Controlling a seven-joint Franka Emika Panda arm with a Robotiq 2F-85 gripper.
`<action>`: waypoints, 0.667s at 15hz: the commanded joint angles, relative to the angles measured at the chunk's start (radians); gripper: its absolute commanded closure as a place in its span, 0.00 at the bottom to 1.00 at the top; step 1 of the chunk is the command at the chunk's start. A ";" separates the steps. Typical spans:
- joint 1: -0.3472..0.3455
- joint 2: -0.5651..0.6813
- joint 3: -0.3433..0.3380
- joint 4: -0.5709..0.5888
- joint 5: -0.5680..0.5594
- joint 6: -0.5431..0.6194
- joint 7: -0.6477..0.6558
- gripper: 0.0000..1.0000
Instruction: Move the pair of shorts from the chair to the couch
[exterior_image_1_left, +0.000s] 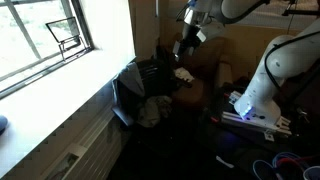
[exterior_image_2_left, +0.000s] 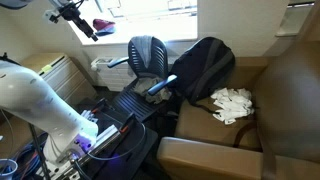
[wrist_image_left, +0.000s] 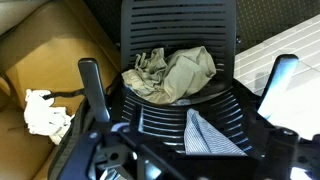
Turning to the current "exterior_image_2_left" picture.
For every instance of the grey shirt on chair back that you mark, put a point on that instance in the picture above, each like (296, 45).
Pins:
(143, 45)

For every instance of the white round cup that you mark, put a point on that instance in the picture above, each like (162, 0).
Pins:
(7, 169)

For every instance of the maroon blue cap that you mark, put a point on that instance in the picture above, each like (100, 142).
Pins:
(103, 27)

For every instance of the black grey backpack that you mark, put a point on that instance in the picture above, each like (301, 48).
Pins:
(203, 68)

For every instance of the white crumpled cloth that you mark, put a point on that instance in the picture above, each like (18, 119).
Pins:
(233, 104)

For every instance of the beige filing cabinet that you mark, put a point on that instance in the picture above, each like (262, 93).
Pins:
(62, 74)

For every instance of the tan leather couch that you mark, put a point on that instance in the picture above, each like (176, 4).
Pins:
(265, 125)

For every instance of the white wall radiator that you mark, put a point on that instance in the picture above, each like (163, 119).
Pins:
(115, 78)

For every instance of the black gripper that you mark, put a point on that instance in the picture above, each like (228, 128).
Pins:
(70, 12)

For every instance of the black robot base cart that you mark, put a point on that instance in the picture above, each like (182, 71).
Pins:
(123, 145)

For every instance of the black office chair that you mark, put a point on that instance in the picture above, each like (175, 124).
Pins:
(134, 98)

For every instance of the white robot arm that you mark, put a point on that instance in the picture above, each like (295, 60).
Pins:
(26, 95)

